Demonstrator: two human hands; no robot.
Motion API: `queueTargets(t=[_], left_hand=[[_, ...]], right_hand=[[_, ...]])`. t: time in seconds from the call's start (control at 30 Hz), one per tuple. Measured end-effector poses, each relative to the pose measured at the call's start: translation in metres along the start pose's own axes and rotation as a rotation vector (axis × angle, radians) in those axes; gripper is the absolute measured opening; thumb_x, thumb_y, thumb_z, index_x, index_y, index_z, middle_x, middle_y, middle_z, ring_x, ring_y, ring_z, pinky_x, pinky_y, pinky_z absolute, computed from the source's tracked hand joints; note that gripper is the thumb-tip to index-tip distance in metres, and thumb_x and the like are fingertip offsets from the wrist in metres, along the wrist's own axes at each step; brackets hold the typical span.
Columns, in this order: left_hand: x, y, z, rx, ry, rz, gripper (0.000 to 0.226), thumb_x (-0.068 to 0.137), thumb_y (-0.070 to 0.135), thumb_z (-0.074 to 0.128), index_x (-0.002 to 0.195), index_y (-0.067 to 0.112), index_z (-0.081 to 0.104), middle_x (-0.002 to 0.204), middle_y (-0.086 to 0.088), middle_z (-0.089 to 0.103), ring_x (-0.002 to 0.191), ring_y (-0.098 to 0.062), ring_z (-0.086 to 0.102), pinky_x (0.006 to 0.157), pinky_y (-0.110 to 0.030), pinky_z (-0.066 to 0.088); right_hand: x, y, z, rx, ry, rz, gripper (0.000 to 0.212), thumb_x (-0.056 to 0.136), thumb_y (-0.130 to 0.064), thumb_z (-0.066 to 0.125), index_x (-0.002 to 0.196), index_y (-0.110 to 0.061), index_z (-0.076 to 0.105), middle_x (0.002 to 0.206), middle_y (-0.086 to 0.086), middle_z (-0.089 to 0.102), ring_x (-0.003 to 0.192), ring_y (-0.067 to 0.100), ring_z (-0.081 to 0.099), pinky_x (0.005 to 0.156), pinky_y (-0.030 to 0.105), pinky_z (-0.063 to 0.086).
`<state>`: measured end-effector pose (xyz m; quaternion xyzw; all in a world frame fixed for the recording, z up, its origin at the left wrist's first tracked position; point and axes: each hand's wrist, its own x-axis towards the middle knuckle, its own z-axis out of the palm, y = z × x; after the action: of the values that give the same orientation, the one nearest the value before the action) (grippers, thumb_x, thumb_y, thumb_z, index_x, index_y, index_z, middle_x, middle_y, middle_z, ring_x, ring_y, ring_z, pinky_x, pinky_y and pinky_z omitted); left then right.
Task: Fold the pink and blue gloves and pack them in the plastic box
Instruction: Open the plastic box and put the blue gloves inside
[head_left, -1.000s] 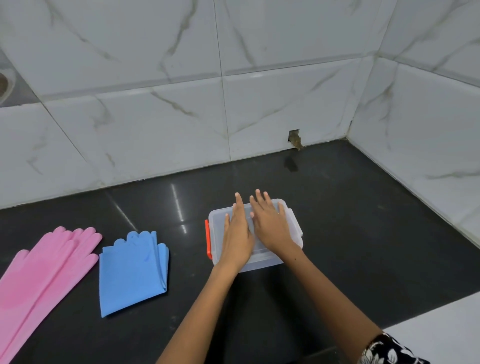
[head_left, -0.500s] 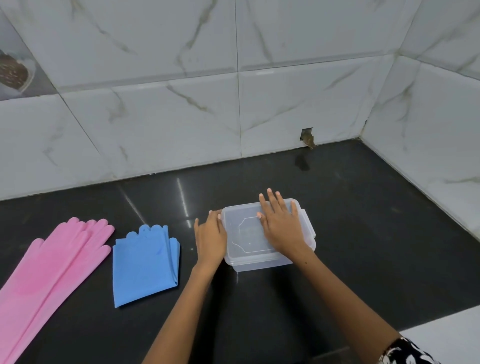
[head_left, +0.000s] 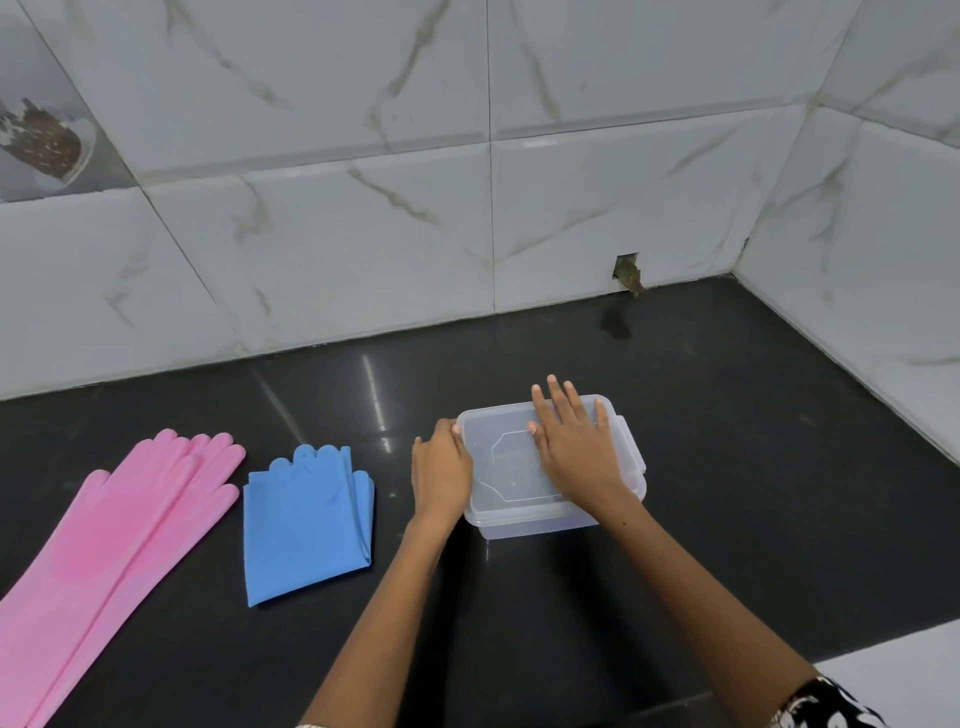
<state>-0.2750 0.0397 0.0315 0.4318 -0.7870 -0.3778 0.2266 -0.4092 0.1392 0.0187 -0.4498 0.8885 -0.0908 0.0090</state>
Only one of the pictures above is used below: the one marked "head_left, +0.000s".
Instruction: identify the person's left hand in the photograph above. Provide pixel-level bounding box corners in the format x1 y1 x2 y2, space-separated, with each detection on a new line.
410 418 475 526

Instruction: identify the person's right hand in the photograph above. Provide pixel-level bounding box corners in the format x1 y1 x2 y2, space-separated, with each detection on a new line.
527 374 639 520

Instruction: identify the clear plastic box lid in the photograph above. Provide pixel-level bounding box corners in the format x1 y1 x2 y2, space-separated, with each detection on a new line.
455 394 648 526

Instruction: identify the person's left forearm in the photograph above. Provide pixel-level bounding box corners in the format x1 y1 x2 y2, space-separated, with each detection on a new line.
299 509 468 728

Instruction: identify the pink rubber glove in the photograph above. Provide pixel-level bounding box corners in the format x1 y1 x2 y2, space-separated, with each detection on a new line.
0 428 200 728
29 432 247 728

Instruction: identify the black white patterned sleeve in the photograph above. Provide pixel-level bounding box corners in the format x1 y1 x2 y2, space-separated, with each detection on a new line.
772 674 886 728

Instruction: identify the person's right forearm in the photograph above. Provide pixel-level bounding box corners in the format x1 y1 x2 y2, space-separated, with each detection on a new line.
592 494 820 728

